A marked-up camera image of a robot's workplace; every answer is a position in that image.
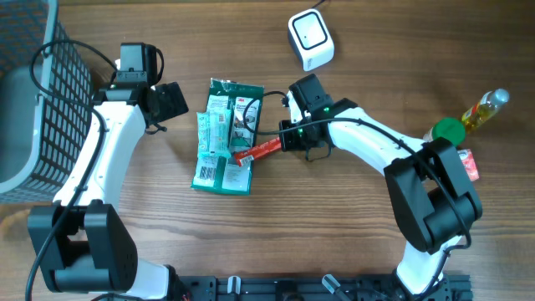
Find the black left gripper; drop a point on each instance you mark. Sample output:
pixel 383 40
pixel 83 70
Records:
pixel 173 100

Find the white barcode scanner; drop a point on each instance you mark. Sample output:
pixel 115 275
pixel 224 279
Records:
pixel 310 39

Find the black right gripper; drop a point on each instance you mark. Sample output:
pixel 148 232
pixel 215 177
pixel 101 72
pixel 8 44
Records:
pixel 288 143

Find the green white round can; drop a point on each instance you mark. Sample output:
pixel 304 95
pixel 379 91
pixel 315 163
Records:
pixel 448 128

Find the red white stick sachet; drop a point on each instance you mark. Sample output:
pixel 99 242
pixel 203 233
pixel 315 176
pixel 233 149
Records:
pixel 257 152

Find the yellow liquid glass bottle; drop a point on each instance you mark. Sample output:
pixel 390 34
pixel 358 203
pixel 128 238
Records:
pixel 484 109

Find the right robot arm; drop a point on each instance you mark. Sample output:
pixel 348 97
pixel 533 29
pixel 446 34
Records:
pixel 433 199

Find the grey plastic mesh basket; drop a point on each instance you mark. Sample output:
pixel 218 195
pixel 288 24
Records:
pixel 45 87

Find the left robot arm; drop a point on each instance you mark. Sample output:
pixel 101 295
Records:
pixel 81 244

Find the light green wipes pack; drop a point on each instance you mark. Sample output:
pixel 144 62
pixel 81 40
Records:
pixel 213 133

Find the green gloves package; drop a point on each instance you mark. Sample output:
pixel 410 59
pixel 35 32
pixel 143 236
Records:
pixel 223 175

